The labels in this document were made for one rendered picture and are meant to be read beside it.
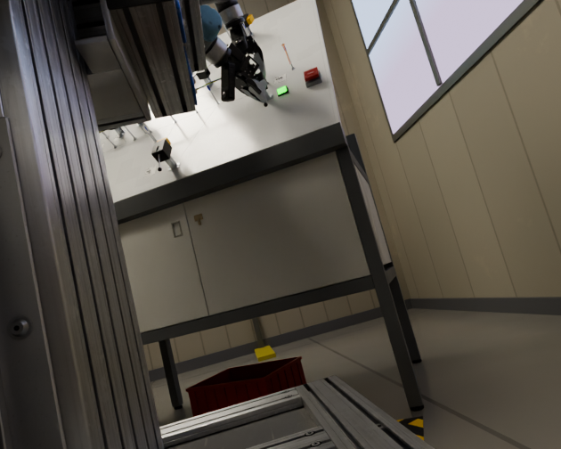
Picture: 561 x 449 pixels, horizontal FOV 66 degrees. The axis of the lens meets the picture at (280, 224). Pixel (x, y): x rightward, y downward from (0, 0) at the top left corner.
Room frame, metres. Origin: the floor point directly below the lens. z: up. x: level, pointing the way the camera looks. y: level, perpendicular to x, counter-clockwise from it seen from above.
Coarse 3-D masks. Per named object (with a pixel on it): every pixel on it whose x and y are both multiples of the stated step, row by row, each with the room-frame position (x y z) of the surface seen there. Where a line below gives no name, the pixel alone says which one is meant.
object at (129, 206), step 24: (288, 144) 1.31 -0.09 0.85; (312, 144) 1.29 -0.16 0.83; (336, 144) 1.27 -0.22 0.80; (216, 168) 1.38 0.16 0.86; (240, 168) 1.36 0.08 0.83; (264, 168) 1.34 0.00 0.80; (144, 192) 1.45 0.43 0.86; (168, 192) 1.43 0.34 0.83; (192, 192) 1.41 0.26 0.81; (120, 216) 1.49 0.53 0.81
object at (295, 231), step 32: (320, 160) 1.33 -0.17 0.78; (224, 192) 1.42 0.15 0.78; (256, 192) 1.39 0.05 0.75; (288, 192) 1.36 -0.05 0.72; (320, 192) 1.34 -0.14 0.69; (192, 224) 1.46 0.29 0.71; (224, 224) 1.43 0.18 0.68; (256, 224) 1.40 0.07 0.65; (288, 224) 1.37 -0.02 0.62; (320, 224) 1.34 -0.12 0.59; (352, 224) 1.32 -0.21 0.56; (224, 256) 1.43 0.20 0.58; (256, 256) 1.41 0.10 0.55; (288, 256) 1.38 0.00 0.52; (320, 256) 1.35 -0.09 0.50; (352, 256) 1.32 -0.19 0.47; (224, 288) 1.44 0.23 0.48; (256, 288) 1.41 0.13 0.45; (288, 288) 1.38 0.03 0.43
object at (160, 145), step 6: (156, 144) 1.41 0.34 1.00; (162, 144) 1.40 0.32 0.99; (168, 144) 1.43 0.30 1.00; (156, 150) 1.39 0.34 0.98; (162, 150) 1.38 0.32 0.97; (168, 150) 1.42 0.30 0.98; (156, 156) 1.40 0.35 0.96; (162, 156) 1.40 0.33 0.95; (168, 156) 1.41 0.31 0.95; (168, 162) 1.45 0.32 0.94; (174, 162) 1.47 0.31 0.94; (168, 168) 1.48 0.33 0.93; (174, 168) 1.47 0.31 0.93
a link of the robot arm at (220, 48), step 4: (216, 40) 1.24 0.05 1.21; (220, 40) 1.21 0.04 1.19; (216, 44) 1.20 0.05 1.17; (220, 44) 1.21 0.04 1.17; (224, 44) 1.22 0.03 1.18; (212, 48) 1.20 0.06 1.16; (216, 48) 1.20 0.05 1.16; (220, 48) 1.21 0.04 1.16; (224, 48) 1.22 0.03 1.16; (208, 52) 1.26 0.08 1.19; (212, 52) 1.20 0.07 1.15; (216, 52) 1.21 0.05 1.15; (220, 52) 1.21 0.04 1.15; (224, 52) 1.22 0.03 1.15; (208, 56) 1.22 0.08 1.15; (212, 56) 1.22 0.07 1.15; (216, 56) 1.22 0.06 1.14; (220, 56) 1.22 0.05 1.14; (208, 60) 1.23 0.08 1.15; (212, 60) 1.23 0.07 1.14; (216, 60) 1.23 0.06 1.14; (220, 60) 1.23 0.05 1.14
